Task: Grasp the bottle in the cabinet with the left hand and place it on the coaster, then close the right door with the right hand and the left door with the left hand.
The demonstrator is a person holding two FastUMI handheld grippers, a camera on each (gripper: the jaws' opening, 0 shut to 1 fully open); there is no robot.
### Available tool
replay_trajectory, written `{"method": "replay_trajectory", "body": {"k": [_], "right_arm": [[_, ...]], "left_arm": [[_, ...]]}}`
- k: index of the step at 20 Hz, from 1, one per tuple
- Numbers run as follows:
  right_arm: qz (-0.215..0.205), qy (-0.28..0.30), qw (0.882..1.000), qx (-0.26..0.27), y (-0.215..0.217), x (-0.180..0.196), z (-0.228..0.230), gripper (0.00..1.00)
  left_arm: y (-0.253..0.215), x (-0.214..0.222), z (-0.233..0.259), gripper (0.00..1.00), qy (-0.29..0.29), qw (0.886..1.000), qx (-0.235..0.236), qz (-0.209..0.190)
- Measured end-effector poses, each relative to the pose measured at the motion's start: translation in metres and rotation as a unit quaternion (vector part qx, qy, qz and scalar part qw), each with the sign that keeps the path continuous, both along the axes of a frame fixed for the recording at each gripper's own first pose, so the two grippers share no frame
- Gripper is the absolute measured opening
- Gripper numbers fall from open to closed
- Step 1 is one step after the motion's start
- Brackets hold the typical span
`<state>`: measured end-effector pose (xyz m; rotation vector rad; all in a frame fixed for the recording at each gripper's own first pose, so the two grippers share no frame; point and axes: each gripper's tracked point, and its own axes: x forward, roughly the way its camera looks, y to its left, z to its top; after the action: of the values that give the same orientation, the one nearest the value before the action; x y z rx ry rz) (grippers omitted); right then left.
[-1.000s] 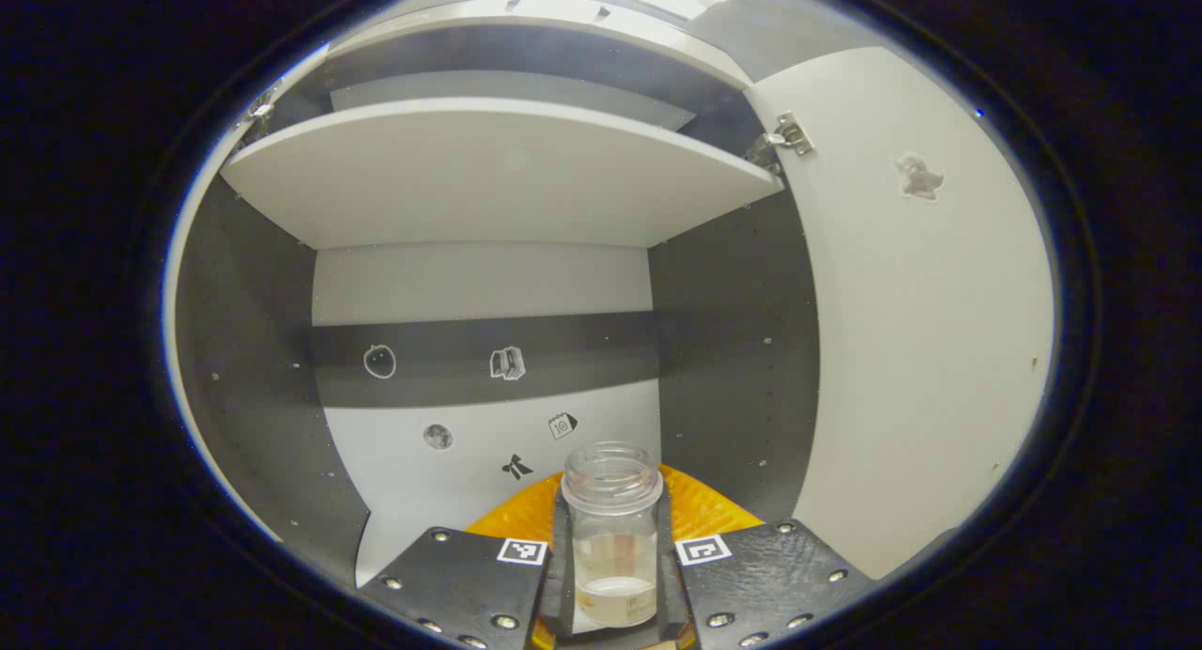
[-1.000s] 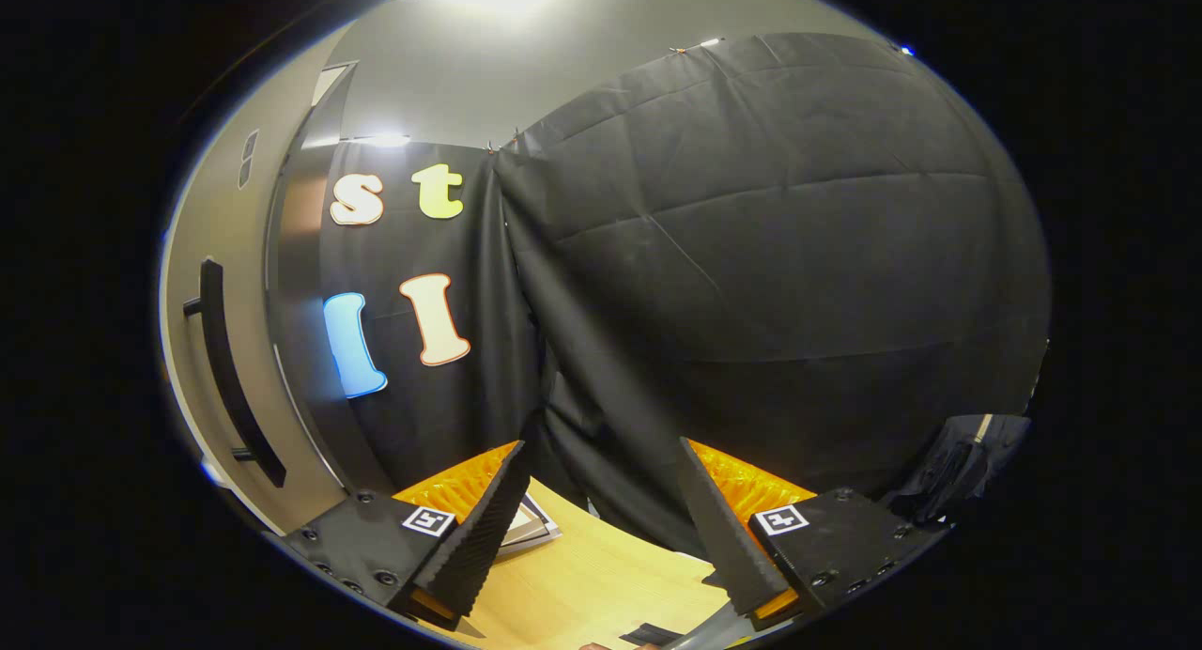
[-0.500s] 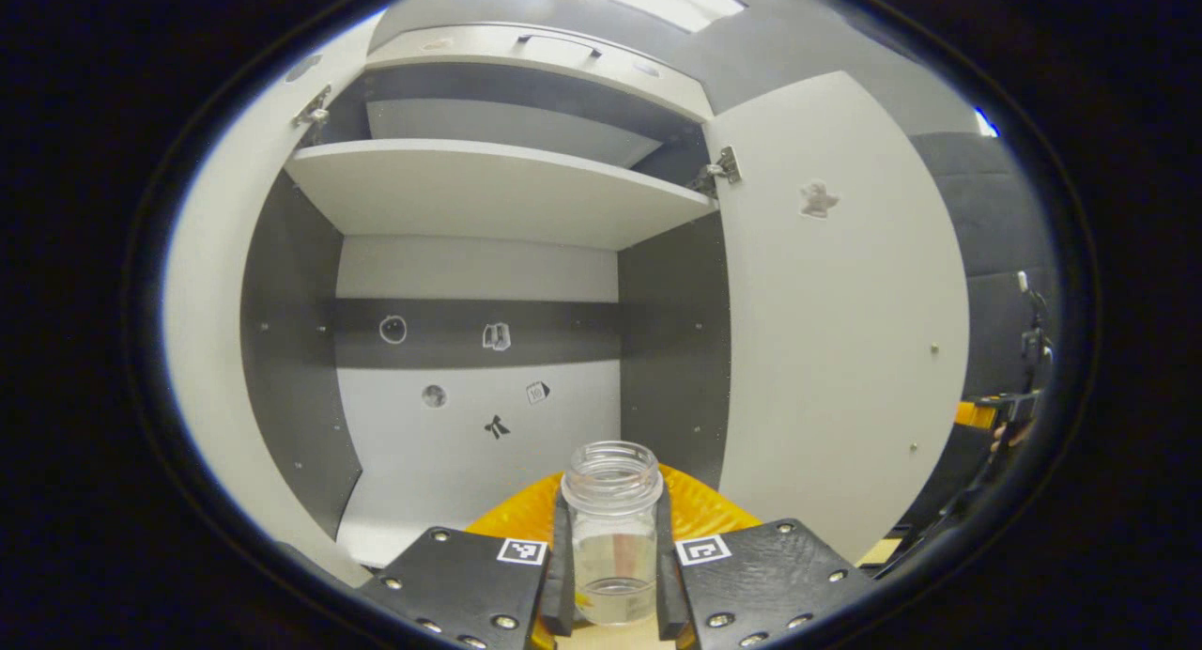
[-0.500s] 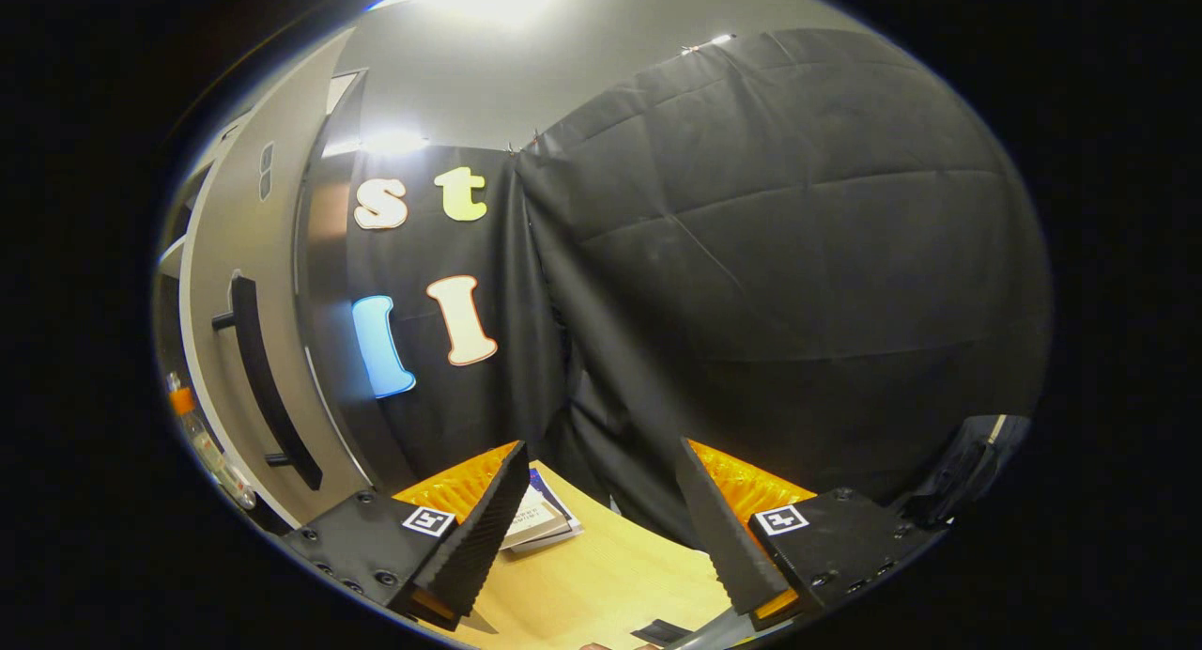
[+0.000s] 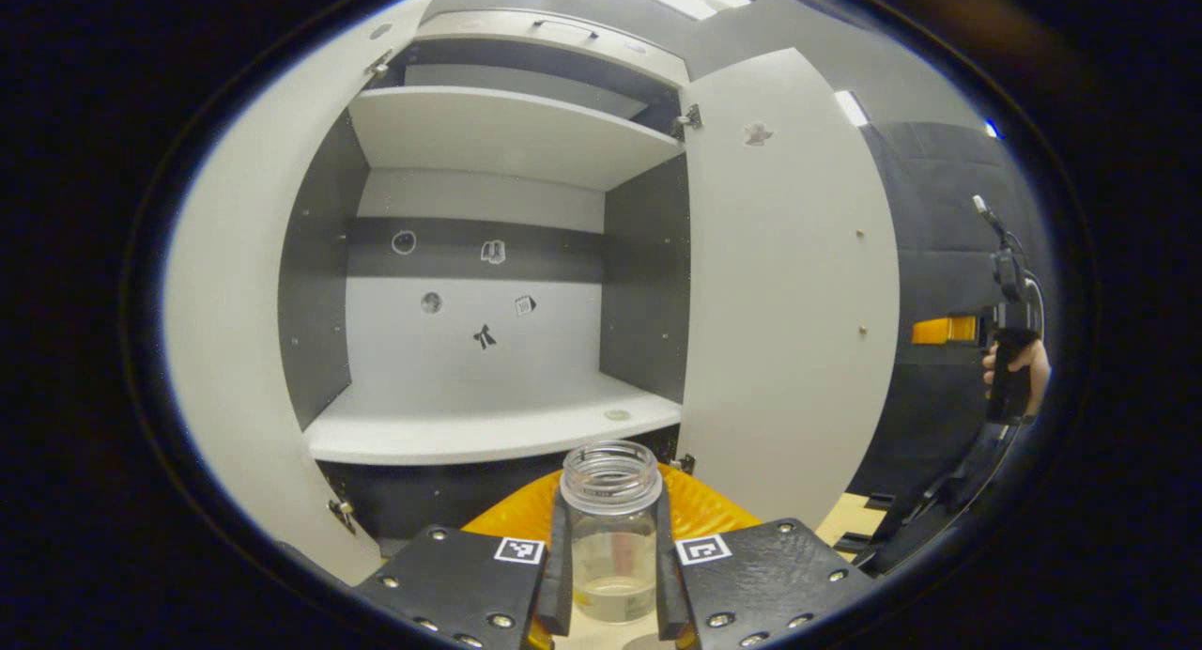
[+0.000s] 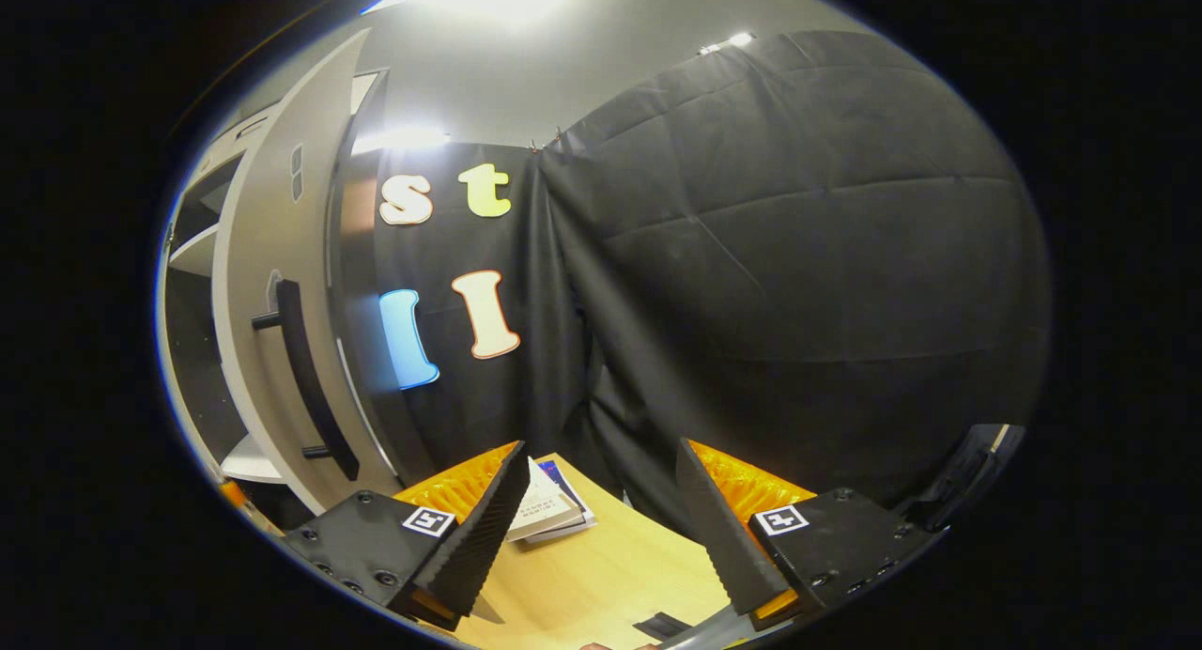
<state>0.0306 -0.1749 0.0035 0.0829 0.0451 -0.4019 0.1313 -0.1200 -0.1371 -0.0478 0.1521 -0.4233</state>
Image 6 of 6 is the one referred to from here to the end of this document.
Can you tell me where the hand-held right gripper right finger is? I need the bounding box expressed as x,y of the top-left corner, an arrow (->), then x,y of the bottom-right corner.
676,437 -> 945,632

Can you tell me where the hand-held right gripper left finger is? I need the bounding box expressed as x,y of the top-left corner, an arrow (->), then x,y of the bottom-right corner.
282,441 -> 532,632

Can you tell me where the white cabinet door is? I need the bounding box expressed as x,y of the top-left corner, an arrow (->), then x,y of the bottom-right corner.
211,28 -> 377,515

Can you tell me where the white cabinet shelf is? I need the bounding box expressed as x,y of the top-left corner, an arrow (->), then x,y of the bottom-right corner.
169,225 -> 221,277

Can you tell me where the white cabinet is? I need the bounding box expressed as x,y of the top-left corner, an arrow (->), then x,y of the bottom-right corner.
158,68 -> 409,529

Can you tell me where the blue book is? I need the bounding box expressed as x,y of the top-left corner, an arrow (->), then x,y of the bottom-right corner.
537,459 -> 599,543

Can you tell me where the small black object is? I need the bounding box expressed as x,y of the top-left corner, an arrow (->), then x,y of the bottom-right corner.
633,611 -> 694,642

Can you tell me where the black backdrop cloth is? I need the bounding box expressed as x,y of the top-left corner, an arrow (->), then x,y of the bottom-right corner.
535,30 -> 1053,538
371,143 -> 602,487

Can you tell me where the black door handle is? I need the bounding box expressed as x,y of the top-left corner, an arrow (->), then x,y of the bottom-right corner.
252,279 -> 361,482

